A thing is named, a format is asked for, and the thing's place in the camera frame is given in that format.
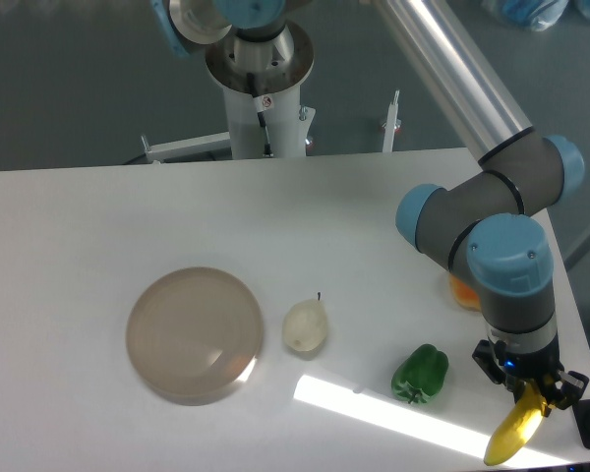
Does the white bracket right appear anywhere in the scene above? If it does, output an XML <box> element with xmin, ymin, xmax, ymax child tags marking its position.
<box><xmin>382</xmin><ymin>89</ymin><xmax>401</xmax><ymax>152</ymax></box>

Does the white bracket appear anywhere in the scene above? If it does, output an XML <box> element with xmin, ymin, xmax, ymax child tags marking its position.
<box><xmin>382</xmin><ymin>89</ymin><xmax>401</xmax><ymax>152</ymax></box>
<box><xmin>141</xmin><ymin>132</ymin><xmax>230</xmax><ymax>163</ymax></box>

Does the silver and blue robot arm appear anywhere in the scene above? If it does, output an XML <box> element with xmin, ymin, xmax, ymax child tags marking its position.
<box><xmin>151</xmin><ymin>1</ymin><xmax>588</xmax><ymax>409</ymax></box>

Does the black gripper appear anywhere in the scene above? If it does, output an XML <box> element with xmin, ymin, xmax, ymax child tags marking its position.
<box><xmin>472</xmin><ymin>336</ymin><xmax>589</xmax><ymax>410</ymax></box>

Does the white bracket left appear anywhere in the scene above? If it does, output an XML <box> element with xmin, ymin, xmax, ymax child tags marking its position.
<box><xmin>141</xmin><ymin>132</ymin><xmax>230</xmax><ymax>163</ymax></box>

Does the round beige plate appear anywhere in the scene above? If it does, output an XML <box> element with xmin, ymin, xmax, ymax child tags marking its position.
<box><xmin>125</xmin><ymin>266</ymin><xmax>264</xmax><ymax>405</ymax></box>

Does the yellow banana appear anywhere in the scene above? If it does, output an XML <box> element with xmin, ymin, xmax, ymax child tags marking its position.
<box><xmin>483</xmin><ymin>383</ymin><xmax>547</xmax><ymax>466</ymax></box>

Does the pale white pear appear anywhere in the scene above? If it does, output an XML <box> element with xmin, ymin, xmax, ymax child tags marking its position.
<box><xmin>282</xmin><ymin>293</ymin><xmax>328</xmax><ymax>354</ymax></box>

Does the orange fruit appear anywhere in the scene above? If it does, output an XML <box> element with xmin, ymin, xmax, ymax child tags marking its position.
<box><xmin>448</xmin><ymin>274</ymin><xmax>481</xmax><ymax>312</ymax></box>

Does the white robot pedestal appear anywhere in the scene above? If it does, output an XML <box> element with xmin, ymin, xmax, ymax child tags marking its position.
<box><xmin>206</xmin><ymin>21</ymin><xmax>316</xmax><ymax>160</ymax></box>

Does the green bell pepper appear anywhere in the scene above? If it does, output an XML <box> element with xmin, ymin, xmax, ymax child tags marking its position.
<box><xmin>390</xmin><ymin>344</ymin><xmax>449</xmax><ymax>404</ymax></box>

